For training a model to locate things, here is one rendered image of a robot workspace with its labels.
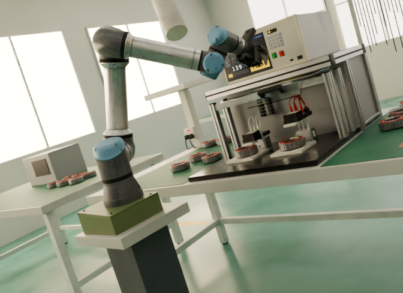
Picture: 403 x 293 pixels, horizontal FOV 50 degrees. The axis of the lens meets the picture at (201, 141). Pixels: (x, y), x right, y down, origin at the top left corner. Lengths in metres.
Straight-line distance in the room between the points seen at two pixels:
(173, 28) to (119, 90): 1.50
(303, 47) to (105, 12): 6.12
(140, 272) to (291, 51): 1.10
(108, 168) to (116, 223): 0.20
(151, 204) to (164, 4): 1.93
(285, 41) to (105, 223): 1.07
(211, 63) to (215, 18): 8.33
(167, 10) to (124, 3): 4.97
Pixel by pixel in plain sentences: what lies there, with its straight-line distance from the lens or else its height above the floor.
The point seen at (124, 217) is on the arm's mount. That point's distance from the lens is 1.56.
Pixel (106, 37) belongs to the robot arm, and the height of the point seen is 1.40.
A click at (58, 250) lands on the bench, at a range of 2.95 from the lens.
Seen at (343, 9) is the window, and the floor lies 1.74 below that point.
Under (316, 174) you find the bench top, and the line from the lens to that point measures 1.60.
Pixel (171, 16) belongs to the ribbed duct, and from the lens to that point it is 3.19.
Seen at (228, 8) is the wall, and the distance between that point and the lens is 9.66.
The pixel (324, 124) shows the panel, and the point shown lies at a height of 0.81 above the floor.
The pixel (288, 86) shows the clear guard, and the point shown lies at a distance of 1.72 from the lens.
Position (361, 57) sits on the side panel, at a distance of 2.24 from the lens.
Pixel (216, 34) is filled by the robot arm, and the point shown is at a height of 1.31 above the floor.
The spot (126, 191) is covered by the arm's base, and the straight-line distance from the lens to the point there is 1.61.
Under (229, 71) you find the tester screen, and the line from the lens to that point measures 2.14.
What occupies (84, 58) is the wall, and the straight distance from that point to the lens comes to 7.24.
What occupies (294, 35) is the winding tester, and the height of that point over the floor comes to 1.23.
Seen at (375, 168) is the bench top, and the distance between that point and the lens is 1.52.
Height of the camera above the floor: 1.14
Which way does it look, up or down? 7 degrees down
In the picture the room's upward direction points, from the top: 17 degrees counter-clockwise
